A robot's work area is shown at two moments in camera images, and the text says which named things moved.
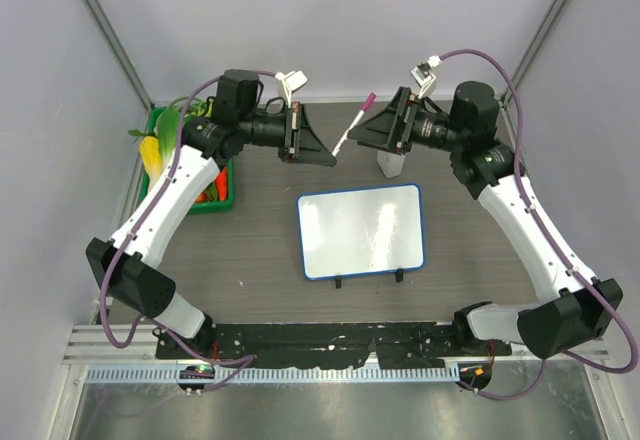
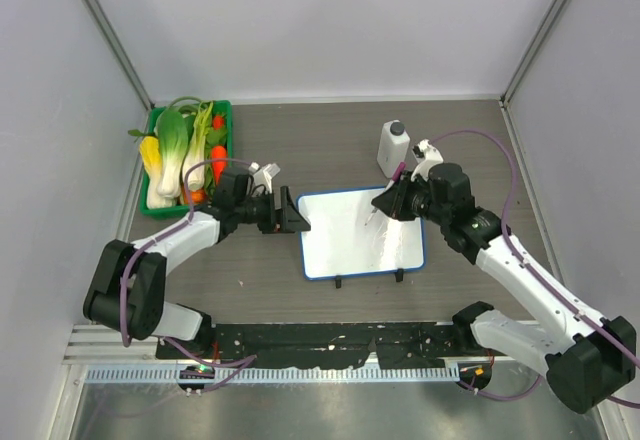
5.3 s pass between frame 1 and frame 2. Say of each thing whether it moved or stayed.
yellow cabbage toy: stayed
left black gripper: moved
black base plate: stayed
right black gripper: moved
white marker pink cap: moved
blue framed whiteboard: stayed
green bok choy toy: stayed
